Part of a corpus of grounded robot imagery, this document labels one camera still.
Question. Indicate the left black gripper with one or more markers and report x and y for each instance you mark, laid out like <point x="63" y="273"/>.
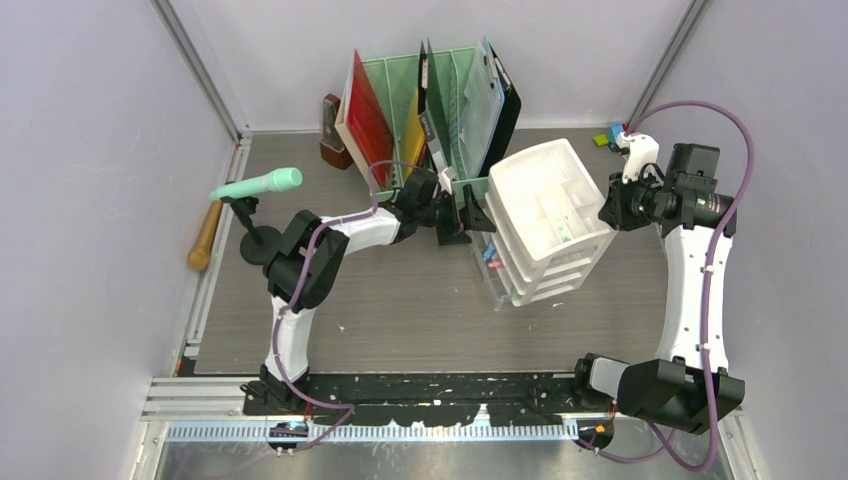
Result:
<point x="471" y="217"/>

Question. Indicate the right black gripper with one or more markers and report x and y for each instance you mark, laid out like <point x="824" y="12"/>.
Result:
<point x="613" y="211"/>

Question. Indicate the clear plastic drawer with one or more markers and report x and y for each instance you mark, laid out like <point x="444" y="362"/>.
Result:
<point x="497" y="293"/>

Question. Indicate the white drawer organizer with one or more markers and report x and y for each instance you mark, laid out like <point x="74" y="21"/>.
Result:
<point x="545" y="206"/>

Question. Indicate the yellow book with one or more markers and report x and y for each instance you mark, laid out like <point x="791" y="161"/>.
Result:
<point x="413" y="139"/>

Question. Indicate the black book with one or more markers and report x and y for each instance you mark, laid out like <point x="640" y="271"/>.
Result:
<point x="431" y="112"/>

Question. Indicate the black clipboard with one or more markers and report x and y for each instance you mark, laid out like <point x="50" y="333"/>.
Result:
<point x="507" y="118"/>

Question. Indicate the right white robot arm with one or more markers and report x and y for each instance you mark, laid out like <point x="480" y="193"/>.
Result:
<point x="688" y="382"/>

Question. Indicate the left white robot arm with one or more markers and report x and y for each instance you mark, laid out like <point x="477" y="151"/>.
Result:
<point x="305" y="261"/>

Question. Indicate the colourful toy blocks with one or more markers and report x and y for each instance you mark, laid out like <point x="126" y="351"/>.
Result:
<point x="609" y="138"/>

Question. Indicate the green file organizer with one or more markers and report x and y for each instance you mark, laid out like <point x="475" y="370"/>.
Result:
<point x="394" y="80"/>

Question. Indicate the red notebook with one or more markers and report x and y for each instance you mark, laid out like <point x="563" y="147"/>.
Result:
<point x="363" y="129"/>

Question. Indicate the brown round object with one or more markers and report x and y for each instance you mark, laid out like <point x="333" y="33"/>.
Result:
<point x="332" y="148"/>

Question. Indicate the mint green microphone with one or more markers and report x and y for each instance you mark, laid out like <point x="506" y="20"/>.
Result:
<point x="276" y="181"/>

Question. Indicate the black microphone stand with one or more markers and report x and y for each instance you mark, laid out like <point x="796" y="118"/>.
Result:
<point x="258" y="245"/>

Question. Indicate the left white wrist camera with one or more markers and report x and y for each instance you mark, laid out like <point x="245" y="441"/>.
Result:
<point x="445" y="179"/>

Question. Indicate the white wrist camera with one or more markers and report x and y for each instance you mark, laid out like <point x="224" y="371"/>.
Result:
<point x="445" y="179"/>
<point x="639" y="150"/>

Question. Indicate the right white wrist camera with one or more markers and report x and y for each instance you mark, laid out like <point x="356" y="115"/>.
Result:
<point x="639" y="150"/>

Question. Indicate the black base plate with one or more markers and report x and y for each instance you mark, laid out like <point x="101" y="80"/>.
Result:
<point x="435" y="399"/>

